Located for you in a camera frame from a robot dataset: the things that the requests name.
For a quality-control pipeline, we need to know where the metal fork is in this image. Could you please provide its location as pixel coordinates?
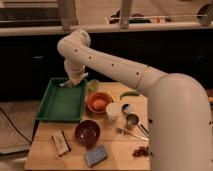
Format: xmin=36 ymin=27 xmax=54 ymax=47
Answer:
xmin=115 ymin=127 xmax=149 ymax=142

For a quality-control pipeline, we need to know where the metal measuring cup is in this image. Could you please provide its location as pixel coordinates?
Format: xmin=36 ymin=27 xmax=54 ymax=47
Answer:
xmin=125 ymin=113 xmax=148 ymax=136

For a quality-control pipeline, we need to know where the blue sponge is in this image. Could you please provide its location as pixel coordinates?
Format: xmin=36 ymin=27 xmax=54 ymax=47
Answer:
xmin=84 ymin=145 xmax=108 ymax=167

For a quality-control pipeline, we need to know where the small dark lidded jar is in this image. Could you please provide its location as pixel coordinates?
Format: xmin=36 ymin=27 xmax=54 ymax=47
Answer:
xmin=121 ymin=104 xmax=133 ymax=116

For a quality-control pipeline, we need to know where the dark purple bowl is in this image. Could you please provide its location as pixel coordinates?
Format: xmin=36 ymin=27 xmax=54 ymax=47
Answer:
xmin=75 ymin=120 xmax=100 ymax=147

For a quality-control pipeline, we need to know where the orange plastic bowl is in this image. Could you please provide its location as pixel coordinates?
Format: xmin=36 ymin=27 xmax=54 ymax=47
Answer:
xmin=86 ymin=92 xmax=113 ymax=114

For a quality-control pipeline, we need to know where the green chili pepper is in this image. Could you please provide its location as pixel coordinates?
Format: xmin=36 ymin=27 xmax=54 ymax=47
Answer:
xmin=119 ymin=91 xmax=140 ymax=100

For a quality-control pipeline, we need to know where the black floor cable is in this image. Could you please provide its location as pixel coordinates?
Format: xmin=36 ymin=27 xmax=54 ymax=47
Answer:
xmin=0 ymin=108 xmax=33 ymax=145

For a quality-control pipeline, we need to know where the white cup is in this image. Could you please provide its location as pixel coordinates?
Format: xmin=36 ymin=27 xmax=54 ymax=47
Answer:
xmin=106 ymin=103 xmax=121 ymax=121

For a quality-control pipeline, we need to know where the orange fruit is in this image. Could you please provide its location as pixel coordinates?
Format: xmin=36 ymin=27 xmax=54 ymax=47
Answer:
xmin=93 ymin=99 xmax=104 ymax=111

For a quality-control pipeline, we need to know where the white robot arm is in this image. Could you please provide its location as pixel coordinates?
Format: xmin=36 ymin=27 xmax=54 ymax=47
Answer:
xmin=57 ymin=29 xmax=213 ymax=171

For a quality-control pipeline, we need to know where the grey towel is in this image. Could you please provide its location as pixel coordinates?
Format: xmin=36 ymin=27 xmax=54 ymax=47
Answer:
xmin=60 ymin=80 xmax=76 ymax=87

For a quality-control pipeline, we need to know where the wooden block brush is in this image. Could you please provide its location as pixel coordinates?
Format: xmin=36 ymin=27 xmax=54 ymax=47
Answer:
xmin=52 ymin=130 xmax=71 ymax=156

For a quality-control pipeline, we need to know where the green plastic cup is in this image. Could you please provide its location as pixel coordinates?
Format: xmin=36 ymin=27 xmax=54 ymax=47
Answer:
xmin=87 ymin=79 xmax=99 ymax=93

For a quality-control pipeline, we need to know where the brown dried bunch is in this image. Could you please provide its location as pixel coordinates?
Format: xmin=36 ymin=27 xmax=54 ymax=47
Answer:
xmin=133 ymin=146 xmax=149 ymax=157

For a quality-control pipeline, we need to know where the green plastic tray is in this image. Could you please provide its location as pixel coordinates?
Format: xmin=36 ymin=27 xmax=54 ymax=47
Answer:
xmin=36 ymin=78 xmax=87 ymax=123

